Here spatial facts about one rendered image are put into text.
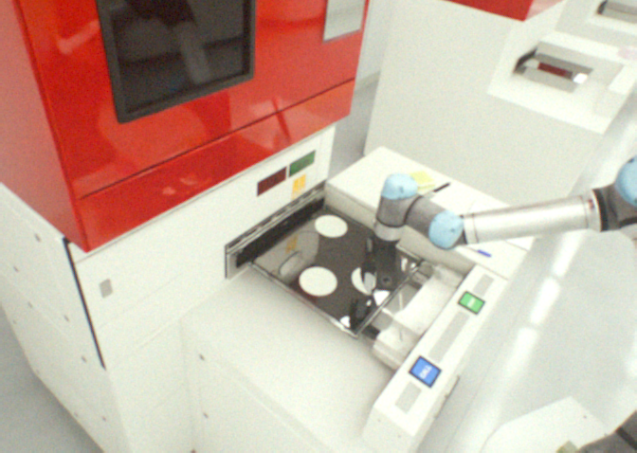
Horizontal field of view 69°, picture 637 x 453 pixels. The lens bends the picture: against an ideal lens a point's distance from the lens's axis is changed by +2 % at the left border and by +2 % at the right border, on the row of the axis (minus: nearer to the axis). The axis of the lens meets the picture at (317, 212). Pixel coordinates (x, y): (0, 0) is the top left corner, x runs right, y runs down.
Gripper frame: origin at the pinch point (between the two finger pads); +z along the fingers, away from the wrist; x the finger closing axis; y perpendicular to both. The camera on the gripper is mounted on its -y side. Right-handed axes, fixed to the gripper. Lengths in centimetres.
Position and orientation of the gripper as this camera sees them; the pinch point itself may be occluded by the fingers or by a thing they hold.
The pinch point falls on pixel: (372, 293)
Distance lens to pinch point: 123.5
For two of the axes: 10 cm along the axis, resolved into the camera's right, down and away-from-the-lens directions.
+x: -9.9, -1.2, -0.3
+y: 0.5, -6.2, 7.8
